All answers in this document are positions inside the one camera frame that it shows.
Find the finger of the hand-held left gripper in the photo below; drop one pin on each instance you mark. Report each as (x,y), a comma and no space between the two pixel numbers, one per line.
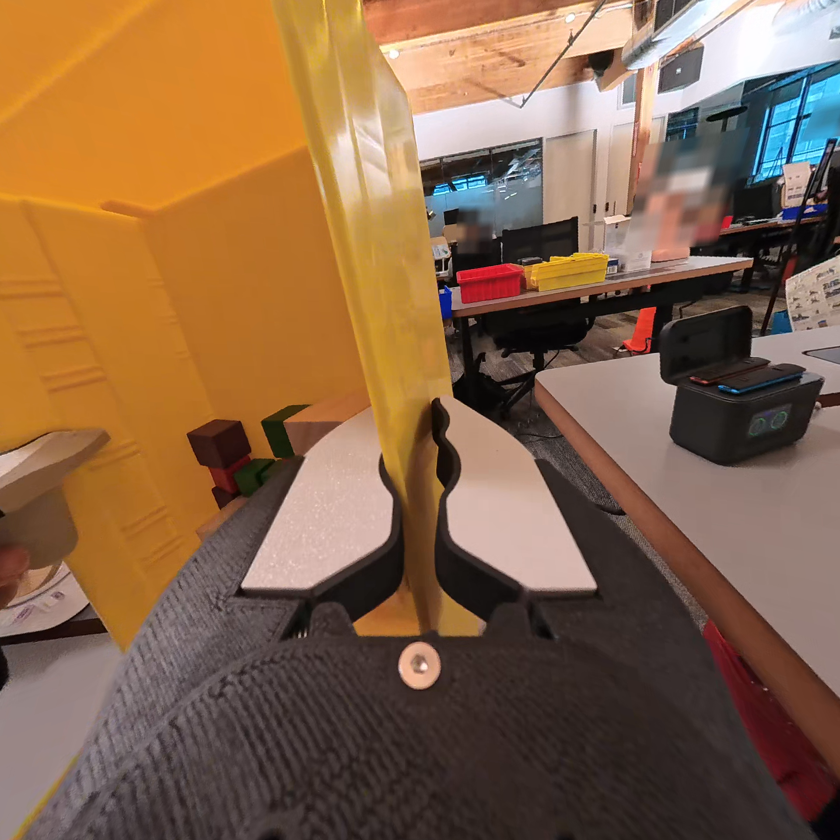
(46,456)

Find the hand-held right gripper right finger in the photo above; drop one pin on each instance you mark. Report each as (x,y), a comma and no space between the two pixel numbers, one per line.
(512,518)

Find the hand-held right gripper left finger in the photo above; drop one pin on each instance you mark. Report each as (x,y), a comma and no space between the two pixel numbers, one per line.
(321,518)

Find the pile of coloured wooden cubes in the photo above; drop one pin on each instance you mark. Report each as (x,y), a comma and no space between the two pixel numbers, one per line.
(220,443)

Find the yellow plastic box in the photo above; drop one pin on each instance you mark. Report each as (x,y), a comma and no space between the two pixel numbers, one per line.
(197,197)

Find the white cardboard box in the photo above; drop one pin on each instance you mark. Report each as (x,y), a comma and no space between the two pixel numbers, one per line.
(617,244)

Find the person's left hand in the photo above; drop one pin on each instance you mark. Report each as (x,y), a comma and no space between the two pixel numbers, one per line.
(10,574)

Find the white round labelled object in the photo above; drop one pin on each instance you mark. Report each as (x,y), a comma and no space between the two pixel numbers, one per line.
(49,600)

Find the small blue plastic bin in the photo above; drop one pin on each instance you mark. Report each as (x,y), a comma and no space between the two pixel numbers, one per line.
(445,303)

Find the orange plastic object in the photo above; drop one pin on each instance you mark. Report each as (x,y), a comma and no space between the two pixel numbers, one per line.
(642,331)

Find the black charging case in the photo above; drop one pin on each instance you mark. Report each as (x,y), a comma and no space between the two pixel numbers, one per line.
(722,423)

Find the red plastic bin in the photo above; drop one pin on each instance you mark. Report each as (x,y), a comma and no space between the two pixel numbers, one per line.
(489,283)

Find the yellow plastic bin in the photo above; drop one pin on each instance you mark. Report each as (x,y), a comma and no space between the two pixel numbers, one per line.
(568,270)

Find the black battery with red edge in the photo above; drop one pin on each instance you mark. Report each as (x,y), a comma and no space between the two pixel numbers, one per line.
(728,371)

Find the black office chair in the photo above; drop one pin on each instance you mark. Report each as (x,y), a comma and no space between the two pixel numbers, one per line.
(544,239)

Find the long wood-edged table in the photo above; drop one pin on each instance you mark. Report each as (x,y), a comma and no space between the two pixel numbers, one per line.
(656,275)

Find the black battery with blue edge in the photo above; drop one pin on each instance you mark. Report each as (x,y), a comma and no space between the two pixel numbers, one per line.
(764,380)

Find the red plastic crate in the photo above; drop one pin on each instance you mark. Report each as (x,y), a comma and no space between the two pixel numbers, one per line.
(774,741)

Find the dark flat tablet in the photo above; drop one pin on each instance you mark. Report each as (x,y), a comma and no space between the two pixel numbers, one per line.
(825,355)

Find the printed poster board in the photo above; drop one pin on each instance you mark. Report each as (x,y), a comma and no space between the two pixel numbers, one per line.
(817,295)

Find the black ceiling speaker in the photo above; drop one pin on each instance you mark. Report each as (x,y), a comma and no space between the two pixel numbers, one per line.
(680,67)

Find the silver ventilation duct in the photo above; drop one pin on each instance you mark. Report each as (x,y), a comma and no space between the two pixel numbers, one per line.
(649,49)

